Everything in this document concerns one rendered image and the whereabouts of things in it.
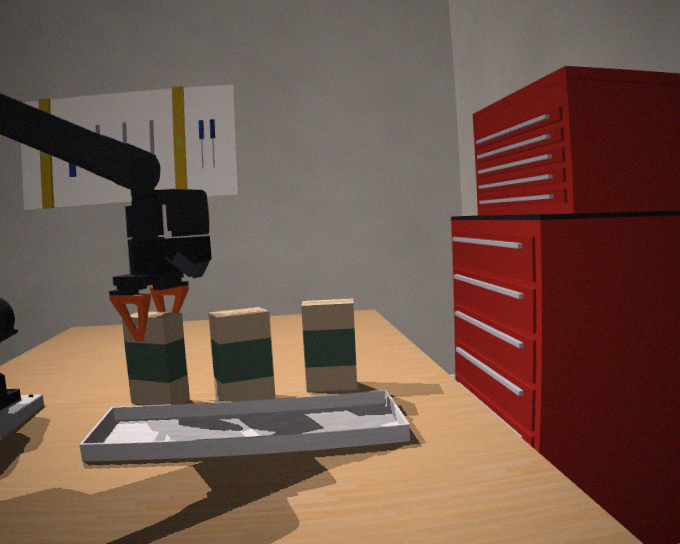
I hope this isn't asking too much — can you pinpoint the brown box with dark green band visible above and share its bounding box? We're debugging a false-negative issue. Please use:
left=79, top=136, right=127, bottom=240
left=122, top=312, right=190, bottom=405
left=208, top=307, right=276, bottom=402
left=301, top=299, right=357, bottom=392

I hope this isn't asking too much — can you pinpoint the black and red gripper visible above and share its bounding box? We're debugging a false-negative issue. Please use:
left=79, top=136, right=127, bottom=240
left=109, top=236, right=189, bottom=342

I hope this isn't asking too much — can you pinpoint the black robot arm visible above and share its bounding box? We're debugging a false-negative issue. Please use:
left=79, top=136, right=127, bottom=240
left=0, top=93, right=212, bottom=278

